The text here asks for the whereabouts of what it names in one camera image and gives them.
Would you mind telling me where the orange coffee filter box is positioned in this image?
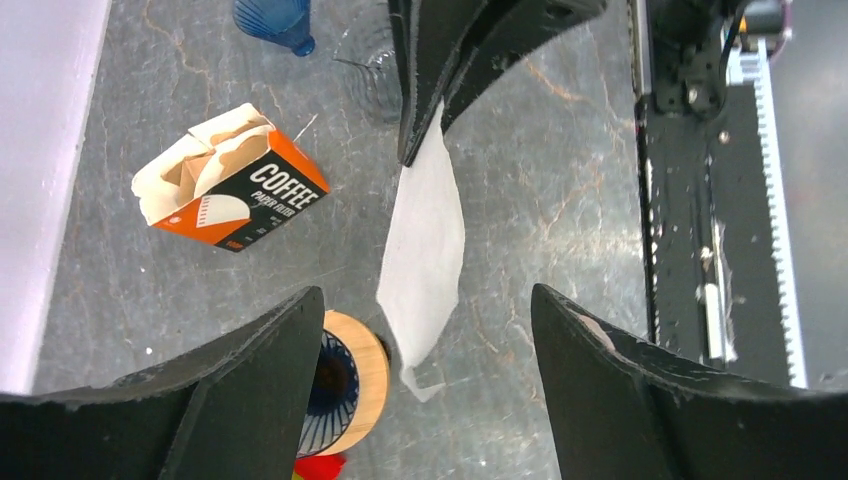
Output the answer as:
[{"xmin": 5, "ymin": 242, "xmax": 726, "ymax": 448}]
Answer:
[{"xmin": 131, "ymin": 103, "xmax": 330, "ymax": 252}]

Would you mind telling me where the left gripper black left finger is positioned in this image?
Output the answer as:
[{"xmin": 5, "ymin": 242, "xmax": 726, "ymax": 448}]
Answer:
[{"xmin": 1, "ymin": 286, "xmax": 325, "ymax": 479}]

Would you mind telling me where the blue ribbed dripper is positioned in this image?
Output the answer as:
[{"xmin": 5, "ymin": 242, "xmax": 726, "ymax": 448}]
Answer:
[
  {"xmin": 297, "ymin": 330, "xmax": 360, "ymax": 458},
  {"xmin": 232, "ymin": 0, "xmax": 315, "ymax": 57}
]

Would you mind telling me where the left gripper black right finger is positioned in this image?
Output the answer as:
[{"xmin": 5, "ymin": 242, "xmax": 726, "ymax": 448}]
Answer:
[{"xmin": 531, "ymin": 284, "xmax": 847, "ymax": 479}]

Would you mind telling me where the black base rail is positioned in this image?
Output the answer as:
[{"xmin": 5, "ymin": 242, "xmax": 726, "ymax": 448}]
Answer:
[{"xmin": 630, "ymin": 1, "xmax": 791, "ymax": 386}]

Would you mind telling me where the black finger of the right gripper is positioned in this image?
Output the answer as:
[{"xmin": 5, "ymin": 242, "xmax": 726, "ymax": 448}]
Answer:
[
  {"xmin": 441, "ymin": 0, "xmax": 607, "ymax": 130},
  {"xmin": 388, "ymin": 1, "xmax": 504, "ymax": 167}
]

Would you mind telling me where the white paper coffee filter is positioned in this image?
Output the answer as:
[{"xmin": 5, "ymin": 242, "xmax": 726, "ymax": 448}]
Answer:
[{"xmin": 376, "ymin": 104, "xmax": 465, "ymax": 403}]

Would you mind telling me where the colourful toy block pile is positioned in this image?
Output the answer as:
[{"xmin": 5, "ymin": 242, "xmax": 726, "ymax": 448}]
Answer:
[{"xmin": 292, "ymin": 453, "xmax": 347, "ymax": 480}]

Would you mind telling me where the grey slotted cable duct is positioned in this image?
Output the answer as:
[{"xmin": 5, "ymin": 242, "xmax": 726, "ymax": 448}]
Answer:
[{"xmin": 728, "ymin": 38, "xmax": 809, "ymax": 389}]

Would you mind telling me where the clear glass pitcher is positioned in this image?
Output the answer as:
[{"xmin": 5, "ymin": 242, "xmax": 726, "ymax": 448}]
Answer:
[{"xmin": 334, "ymin": 1, "xmax": 403, "ymax": 125}]

